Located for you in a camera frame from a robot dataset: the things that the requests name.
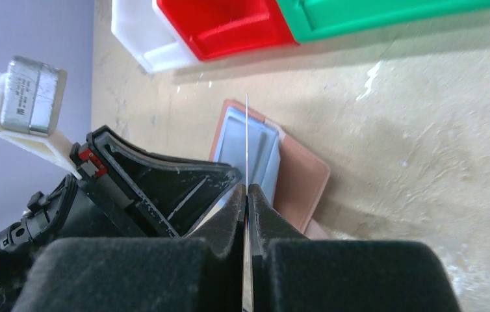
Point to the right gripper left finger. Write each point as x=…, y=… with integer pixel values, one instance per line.
x=201, y=272

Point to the red plastic bin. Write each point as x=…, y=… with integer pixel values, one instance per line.
x=218, y=28

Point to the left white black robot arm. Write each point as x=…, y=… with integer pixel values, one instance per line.
x=14, y=264

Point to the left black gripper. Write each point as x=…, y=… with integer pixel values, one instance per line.
x=125, y=191

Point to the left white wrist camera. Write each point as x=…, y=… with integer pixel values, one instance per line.
x=31, y=94

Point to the white plastic bin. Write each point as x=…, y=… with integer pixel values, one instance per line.
x=142, y=28

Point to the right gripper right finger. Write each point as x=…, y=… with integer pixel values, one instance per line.
x=293, y=273

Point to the thin silver card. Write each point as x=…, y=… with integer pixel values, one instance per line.
x=247, y=253

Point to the green plastic bin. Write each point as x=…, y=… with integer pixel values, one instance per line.
x=314, y=20

